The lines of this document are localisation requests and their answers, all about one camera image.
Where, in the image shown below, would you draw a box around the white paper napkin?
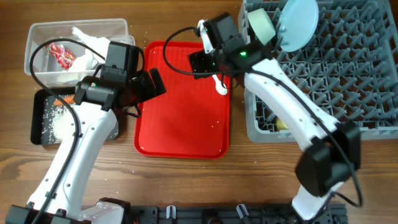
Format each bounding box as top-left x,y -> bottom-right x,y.
68,27 -> 110,72

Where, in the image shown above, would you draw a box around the green bowl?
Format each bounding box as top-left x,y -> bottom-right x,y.
248,8 -> 276,45

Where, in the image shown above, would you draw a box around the orange carrot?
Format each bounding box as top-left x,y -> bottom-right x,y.
53,95 -> 75,106

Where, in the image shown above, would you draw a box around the red snack wrapper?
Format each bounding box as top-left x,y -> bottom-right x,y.
46,42 -> 76,70

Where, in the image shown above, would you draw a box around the white rice grains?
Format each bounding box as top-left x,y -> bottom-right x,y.
42,95 -> 119,144

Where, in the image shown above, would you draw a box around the yellow plastic cup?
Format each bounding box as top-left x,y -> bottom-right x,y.
276,118 -> 289,130

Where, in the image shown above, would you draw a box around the large light blue plate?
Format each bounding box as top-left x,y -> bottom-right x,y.
278,0 -> 319,52

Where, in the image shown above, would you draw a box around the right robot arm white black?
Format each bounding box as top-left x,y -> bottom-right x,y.
190,12 -> 363,221

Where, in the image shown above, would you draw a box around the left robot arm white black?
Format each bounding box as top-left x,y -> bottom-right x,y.
5,42 -> 166,223

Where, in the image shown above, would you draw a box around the clear plastic waste bin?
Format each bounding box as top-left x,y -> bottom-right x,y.
24,19 -> 135,86

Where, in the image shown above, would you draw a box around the black waste tray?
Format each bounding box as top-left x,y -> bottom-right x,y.
30,86 -> 120,146

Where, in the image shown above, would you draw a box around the grey dishwasher rack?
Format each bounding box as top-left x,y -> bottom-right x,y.
238,0 -> 398,144

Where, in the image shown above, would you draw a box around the white plastic spoon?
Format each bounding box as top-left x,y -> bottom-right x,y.
212,75 -> 228,96

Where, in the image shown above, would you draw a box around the red serving tray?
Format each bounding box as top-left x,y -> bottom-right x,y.
134,40 -> 231,159

